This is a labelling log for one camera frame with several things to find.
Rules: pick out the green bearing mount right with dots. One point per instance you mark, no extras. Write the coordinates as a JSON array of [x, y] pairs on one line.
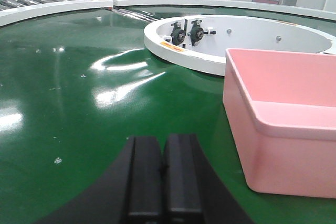
[[197, 32]]

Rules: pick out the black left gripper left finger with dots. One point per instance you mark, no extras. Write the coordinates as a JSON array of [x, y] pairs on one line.
[[129, 191]]

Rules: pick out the white outer conveyor rim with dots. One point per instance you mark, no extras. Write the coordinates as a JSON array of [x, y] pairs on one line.
[[18, 14]]

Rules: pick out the green bearing mount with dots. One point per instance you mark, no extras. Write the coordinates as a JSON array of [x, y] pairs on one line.
[[197, 32], [178, 34]]

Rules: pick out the green bearing mount left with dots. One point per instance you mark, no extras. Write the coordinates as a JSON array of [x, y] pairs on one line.
[[178, 34]]

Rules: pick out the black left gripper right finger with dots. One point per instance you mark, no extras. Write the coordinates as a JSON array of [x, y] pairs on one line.
[[194, 193]]

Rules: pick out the pink plastic bin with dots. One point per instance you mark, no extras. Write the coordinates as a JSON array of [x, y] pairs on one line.
[[281, 110]]

